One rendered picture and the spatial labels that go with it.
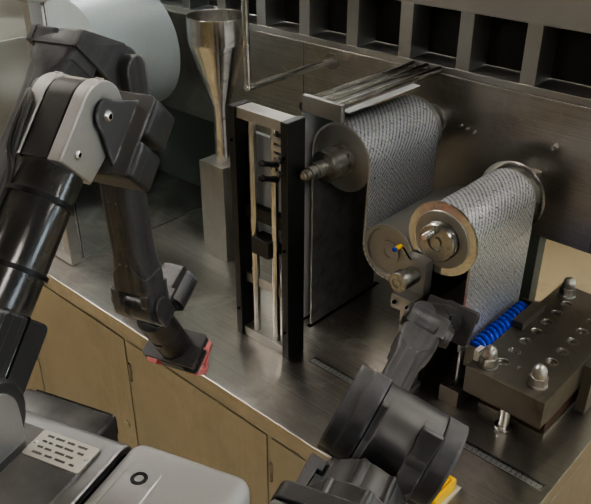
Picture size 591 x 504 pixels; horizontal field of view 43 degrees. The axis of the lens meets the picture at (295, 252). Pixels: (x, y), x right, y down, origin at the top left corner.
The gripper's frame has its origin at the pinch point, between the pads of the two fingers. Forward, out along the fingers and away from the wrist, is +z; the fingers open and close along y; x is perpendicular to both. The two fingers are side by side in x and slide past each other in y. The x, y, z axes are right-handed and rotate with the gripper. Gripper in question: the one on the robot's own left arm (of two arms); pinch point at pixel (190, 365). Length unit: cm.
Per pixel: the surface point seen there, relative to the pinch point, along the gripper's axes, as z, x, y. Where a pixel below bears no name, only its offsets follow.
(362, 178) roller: -4.5, -44.9, -19.2
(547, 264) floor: 217, -170, -46
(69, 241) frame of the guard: 26, -31, 60
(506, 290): 18, -40, -49
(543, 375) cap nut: 9, -19, -60
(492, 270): 7, -37, -47
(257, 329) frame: 25.4, -20.4, 1.6
